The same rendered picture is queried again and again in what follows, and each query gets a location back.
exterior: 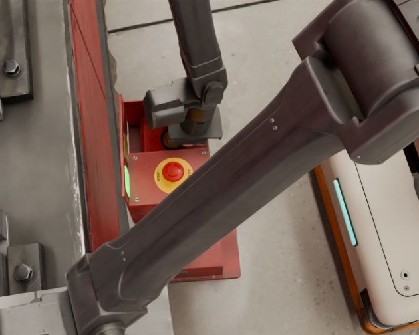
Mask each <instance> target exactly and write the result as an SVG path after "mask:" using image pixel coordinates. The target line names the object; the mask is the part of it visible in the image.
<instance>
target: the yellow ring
mask: <svg viewBox="0 0 419 335"><path fill-rule="evenodd" d="M168 162H178V163H180V164H181V165H182V166H183V168H184V175H183V177H182V178H181V179H180V180H179V181H176V182H170V181H167V180H166V179H164V177H163V175H162V169H163V167H164V166H165V165H166V164H167V163H168ZM191 174H193V170H192V167H191V166H190V164H189V163H188V162H187V161H185V160H183V159H181V158H168V159H166V160H164V161H162V162H161V163H160V164H159V165H158V167H157V168H156V171H155V174H154V179H155V182H156V185H157V186H158V187H159V188H160V189H161V190H162V191H163V192H165V193H169V194H170V193H171V192H172V191H173V190H175V188H177V186H179V185H180V184H181V183H182V182H183V181H184V180H186V179H187V178H188V177H189V176H190V175H191Z"/></svg>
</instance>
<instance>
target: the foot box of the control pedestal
mask: <svg viewBox="0 0 419 335"><path fill-rule="evenodd" d="M240 276H241V270H240V262H239V249H238V241H237V228H235V229H234V230H233V231H232V232H230V233H229V234H227V235H226V236H225V237H224V238H222V239H221V240H220V241H218V242H217V243H216V244H215V245H213V246H212V247H210V248H209V249H208V250H207V251H206V252H204V253H203V254H202V255H200V256H199V257H198V258H196V259H195V260H194V261H192V262H191V263H190V264H189V265H187V266H186V267H185V268H183V269H182V270H181V271H180V272H179V273H178V274H177V275H176V276H175V277H174V278H173V279H172V280H171V281H170V282H169V283H168V284H170V283H179V282H196V281H204V280H221V279H237V278H239V277H240Z"/></svg>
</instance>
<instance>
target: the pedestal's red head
mask: <svg viewBox="0 0 419 335"><path fill-rule="evenodd" d="M118 96H119V118H120V163H121V185H122V198H124V199H125V201H126V204H127V208H128V210H129V212H130V214H131V217H132V219H133V221H134V223H135V224H137V222H139V221H140V220H141V219H142V218H143V217H144V216H145V215H147V214H148V213H149V212H150V211H151V210H152V209H153V208H155V206H157V204H159V203H160V202H161V201H162V200H163V199H164V198H165V197H167V196H168V195H169V193H165V192H163V191H162V190H161V189H160V188H159V187H158V186H157V185H156V182H155V179H154V174H155V171H156V168H157V167H158V165H159V164H160V163H161V162H162V161H164V160H166V159H168V158H181V159H183V160H185V161H187V162H188V163H189V164H190V166H191V167H192V170H193V173H194V172H195V171H196V170H197V169H198V168H199V167H200V166H201V165H202V164H203V163H204V162H206V161H207V160H208V159H209V158H210V150H209V144H208V139H207V142H206V145H203V146H194V147H190V148H187V147H185V146H183V145H180V149H179V150H167V149H165V148H164V147H163V145H162V143H161V141H160V135H161V133H162V132H163V131H164V130H167V129H168V126H164V127H161V128H155V129H150V127H149V125H148V123H147V120H146V116H145V113H144V105H143V100H127V101H124V100H123V97H122V95H121V94H119V95H118ZM122 101H123V103H124V106H125V109H126V113H127V122H128V134H129V154H128V166H127V164H126V161H125V159H124V138H123V137H124V134H125V136H126V132H125V130H124V127H123V117H122ZM126 140H127V136H126ZM124 164H125V166H126V169H127V170H128V173H129V189H130V197H129V198H128V196H127V194H126V191H125V179H124Z"/></svg>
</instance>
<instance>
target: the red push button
mask: <svg viewBox="0 0 419 335"><path fill-rule="evenodd" d="M162 175H163V177H164V179H166V180H167V181H170V182H176V181H179V180H180V179H181V178H182V177H183V175H184V168H183V166H182V165H181V164H180V163H178V162H168V163H167V164H166V165H165V166H164V167H163V169H162Z"/></svg>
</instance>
